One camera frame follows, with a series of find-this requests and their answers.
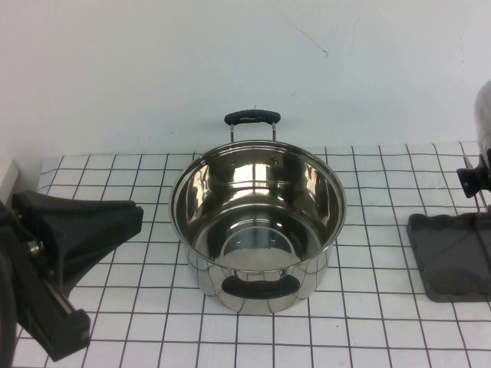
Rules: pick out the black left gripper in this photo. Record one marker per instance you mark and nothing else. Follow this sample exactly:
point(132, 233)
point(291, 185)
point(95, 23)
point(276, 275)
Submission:
point(27, 276)

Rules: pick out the white box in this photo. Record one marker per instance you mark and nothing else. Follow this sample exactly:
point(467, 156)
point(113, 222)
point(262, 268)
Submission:
point(9, 176)

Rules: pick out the steel pot lid black knob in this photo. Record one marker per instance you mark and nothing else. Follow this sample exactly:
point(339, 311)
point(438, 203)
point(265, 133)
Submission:
point(484, 115)

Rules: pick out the white black grid tablecloth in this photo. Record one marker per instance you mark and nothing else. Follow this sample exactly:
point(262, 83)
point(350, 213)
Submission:
point(153, 318)

